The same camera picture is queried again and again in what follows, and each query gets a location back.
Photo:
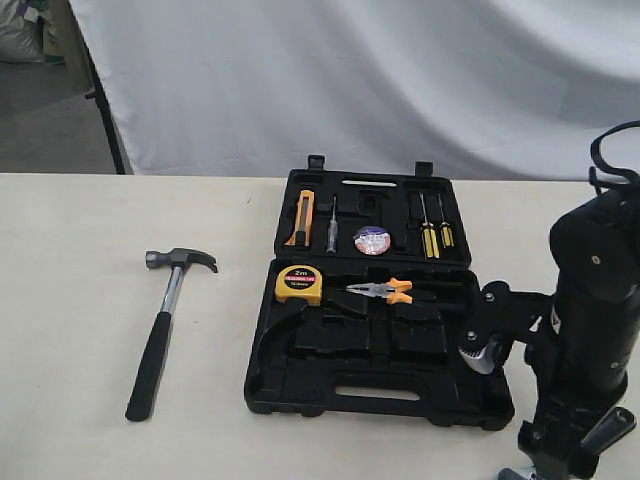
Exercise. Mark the yellow tape measure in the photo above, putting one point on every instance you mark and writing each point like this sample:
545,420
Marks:
299,281

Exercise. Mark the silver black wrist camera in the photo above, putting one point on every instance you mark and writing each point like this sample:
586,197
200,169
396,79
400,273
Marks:
500,318

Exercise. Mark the orange handled pliers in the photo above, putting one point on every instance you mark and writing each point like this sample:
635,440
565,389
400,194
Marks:
395,291

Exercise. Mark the black backdrop stand pole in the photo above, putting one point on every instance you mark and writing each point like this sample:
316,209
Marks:
95,91

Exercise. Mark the adjustable wrench black handle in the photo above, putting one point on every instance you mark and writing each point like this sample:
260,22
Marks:
568,448

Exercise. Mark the white sack in background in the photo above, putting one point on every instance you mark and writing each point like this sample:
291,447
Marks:
20,33

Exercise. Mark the white backdrop cloth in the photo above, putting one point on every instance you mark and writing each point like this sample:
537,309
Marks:
483,89

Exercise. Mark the claw hammer black grip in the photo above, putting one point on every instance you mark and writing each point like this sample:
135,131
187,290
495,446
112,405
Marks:
149,373

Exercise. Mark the black plastic tool case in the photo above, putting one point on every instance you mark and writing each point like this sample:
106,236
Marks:
355,353

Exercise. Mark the small yellow black screwdriver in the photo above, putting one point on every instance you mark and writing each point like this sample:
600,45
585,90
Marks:
445,227

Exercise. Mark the large yellow black screwdriver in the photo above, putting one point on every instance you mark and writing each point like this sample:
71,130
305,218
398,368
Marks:
431,246

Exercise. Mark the black electrical tape roll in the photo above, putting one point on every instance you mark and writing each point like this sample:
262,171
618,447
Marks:
372,240

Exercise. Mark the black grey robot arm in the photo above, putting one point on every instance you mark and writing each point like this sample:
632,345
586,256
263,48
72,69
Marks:
594,325

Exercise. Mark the clear voltage tester screwdriver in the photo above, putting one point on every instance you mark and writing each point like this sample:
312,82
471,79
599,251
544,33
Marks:
332,231

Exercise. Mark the orange utility knife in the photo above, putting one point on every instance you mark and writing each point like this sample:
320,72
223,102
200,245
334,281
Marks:
301,236

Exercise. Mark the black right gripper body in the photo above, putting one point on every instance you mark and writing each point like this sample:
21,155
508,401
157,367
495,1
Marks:
562,400

